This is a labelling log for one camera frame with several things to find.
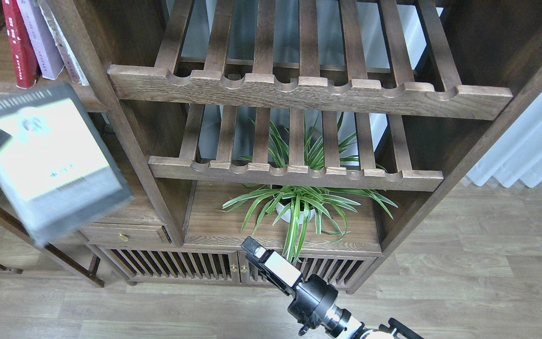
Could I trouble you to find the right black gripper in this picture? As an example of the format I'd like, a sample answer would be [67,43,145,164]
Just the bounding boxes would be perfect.
[241,236,363,339]

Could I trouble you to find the black yellow thick book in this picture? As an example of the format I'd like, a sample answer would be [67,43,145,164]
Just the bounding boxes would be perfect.
[0,83,134,246]

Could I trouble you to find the red cover book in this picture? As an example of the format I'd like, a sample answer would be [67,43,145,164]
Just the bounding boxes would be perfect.
[2,0,39,89]

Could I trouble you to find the lavender white book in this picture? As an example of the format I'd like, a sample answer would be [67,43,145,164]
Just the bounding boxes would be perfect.
[17,0,64,80]

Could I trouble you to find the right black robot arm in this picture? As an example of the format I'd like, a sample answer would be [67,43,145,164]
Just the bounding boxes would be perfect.
[241,236,420,339]

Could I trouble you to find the green spider plant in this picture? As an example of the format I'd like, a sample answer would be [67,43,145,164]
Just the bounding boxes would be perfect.
[217,120,398,264]

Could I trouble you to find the white plant pot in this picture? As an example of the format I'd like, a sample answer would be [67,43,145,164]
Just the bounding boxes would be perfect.
[275,198,315,224]

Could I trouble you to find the upright book worn spine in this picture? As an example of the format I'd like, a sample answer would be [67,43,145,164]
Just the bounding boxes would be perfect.
[37,0,89,86]

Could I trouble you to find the wooden furniture at left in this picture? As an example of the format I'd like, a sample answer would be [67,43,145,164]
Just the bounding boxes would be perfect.
[0,207,104,288]

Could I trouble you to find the dark wooden bookshelf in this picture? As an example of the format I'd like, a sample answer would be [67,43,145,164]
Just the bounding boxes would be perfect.
[0,0,542,295]

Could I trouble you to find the white curtain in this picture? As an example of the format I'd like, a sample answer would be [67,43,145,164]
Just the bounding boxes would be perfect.
[463,92,542,187]

